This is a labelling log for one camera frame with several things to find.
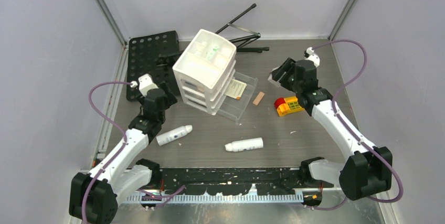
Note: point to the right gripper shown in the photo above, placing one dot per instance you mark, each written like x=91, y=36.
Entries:
x=288, y=66

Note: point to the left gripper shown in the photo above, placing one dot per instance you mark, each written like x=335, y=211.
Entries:
x=169, y=99

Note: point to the large white spray bottle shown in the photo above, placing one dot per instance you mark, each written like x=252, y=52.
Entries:
x=173, y=135

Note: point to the white sachet packet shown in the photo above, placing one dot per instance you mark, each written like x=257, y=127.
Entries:
x=235, y=89

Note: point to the white plastic drawer organizer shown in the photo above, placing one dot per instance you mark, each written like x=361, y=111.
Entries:
x=204, y=71

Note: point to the small white bottle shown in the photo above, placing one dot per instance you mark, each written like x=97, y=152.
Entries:
x=244, y=145

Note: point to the white barcode packet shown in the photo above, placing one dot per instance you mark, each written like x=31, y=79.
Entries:
x=273, y=82

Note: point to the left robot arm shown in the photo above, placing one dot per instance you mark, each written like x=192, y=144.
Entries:
x=96, y=195

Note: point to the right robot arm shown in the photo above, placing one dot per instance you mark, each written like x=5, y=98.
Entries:
x=366, y=170

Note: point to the beige concealer stick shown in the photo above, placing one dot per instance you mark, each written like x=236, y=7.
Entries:
x=258, y=98

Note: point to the yellow red toy block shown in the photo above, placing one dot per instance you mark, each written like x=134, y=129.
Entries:
x=288, y=105

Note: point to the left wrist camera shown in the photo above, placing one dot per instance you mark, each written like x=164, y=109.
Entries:
x=144, y=84

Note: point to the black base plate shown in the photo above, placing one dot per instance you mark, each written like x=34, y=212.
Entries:
x=233, y=181

